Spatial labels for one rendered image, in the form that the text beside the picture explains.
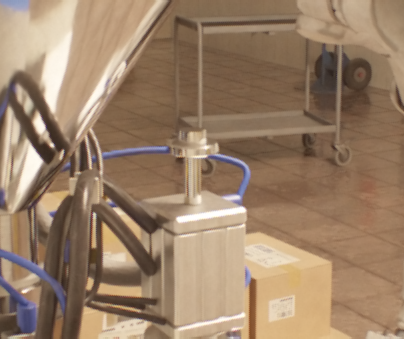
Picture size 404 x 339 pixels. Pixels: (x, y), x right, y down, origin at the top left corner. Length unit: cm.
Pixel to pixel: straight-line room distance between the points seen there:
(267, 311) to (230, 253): 299
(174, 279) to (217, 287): 3
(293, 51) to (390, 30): 868
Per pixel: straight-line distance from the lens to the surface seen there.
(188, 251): 64
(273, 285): 363
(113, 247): 331
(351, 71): 910
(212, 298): 66
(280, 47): 1048
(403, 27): 165
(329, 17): 170
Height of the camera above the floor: 159
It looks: 14 degrees down
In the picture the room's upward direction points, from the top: straight up
